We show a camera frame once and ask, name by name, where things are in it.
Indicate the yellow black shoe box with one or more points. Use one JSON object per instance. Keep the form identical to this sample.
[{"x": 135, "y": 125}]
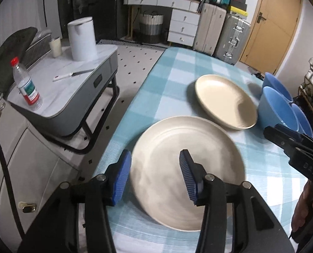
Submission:
[{"x": 236, "y": 11}]

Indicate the beige cabinet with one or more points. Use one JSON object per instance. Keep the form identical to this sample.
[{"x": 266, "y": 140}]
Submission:
[{"x": 35, "y": 168}]

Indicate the red capped water bottle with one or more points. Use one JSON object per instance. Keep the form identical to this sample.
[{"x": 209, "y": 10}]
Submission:
[{"x": 28, "y": 88}]

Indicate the white electric kettle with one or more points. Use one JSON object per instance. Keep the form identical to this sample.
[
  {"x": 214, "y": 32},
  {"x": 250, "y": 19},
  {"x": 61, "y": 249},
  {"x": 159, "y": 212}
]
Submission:
[{"x": 81, "y": 39}]

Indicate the beige suitcase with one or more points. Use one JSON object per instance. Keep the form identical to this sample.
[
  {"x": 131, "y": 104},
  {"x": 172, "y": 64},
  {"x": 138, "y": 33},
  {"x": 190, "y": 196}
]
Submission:
[{"x": 209, "y": 29}]

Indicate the grey side table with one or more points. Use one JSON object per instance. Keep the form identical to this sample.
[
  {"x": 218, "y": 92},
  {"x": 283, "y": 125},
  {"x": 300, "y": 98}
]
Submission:
[{"x": 66, "y": 95}]

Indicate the wooden shoe rack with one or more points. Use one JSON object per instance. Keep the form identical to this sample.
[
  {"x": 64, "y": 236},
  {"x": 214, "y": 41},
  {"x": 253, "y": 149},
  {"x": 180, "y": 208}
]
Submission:
[{"x": 308, "y": 95}]

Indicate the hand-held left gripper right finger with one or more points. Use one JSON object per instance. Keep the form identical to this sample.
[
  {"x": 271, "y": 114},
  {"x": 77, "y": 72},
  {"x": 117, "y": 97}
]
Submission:
[{"x": 189, "y": 176}]

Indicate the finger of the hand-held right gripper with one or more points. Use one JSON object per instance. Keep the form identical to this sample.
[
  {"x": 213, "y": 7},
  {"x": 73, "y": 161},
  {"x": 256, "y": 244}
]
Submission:
[{"x": 291, "y": 141}]

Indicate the dark green cloth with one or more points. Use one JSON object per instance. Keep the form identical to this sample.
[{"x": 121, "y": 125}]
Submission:
[{"x": 8, "y": 52}]

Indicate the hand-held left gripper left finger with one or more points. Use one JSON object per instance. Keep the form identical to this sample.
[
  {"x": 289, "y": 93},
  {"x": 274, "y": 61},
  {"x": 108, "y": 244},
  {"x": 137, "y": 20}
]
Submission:
[{"x": 122, "y": 174}]

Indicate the cream round plate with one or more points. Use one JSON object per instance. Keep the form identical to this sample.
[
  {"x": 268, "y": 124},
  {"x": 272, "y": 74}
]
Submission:
[
  {"x": 159, "y": 147},
  {"x": 222, "y": 97}
]

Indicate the grey ribbed panel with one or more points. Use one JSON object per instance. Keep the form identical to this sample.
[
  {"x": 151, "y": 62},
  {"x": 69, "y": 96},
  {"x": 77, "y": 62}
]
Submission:
[{"x": 39, "y": 44}]

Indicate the blue bowl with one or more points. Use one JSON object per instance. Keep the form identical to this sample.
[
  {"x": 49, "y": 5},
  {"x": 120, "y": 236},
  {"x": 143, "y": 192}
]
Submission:
[
  {"x": 275, "y": 80},
  {"x": 301, "y": 118},
  {"x": 269, "y": 110}
]

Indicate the black tall cabinet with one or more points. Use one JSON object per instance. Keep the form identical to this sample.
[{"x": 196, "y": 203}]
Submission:
[{"x": 66, "y": 5}]

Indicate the silver suitcase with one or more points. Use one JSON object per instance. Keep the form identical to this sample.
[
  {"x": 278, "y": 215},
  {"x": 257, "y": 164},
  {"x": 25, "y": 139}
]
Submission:
[{"x": 233, "y": 39}]

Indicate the scattered dark shoes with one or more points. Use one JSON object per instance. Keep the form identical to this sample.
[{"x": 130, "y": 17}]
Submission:
[{"x": 256, "y": 73}]

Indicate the white standing air conditioner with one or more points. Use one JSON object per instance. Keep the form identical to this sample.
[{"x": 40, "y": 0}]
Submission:
[{"x": 49, "y": 10}]

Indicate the grey refrigerator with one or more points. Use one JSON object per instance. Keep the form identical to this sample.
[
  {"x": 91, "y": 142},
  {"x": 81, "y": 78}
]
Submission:
[{"x": 98, "y": 5}]

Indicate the small white cup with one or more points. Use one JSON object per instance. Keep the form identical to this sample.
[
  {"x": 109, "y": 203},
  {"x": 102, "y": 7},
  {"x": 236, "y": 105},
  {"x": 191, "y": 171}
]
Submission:
[{"x": 55, "y": 48}]

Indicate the tan wooden door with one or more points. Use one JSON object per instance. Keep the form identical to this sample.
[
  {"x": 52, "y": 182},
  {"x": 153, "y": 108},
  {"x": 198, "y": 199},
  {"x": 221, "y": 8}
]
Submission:
[{"x": 272, "y": 21}]

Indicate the teal checked tablecloth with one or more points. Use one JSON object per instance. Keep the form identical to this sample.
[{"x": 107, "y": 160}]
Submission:
[{"x": 172, "y": 84}]

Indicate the white desk with drawers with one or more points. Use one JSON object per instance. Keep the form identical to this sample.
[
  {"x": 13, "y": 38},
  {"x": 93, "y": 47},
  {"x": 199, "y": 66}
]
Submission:
[{"x": 182, "y": 21}]

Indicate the grey white laundry basket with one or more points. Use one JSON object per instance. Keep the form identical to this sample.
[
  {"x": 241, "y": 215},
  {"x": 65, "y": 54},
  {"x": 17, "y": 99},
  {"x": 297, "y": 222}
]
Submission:
[{"x": 151, "y": 26}]

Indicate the person's right hand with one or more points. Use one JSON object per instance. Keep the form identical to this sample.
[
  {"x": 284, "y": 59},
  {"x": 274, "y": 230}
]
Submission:
[{"x": 309, "y": 210}]

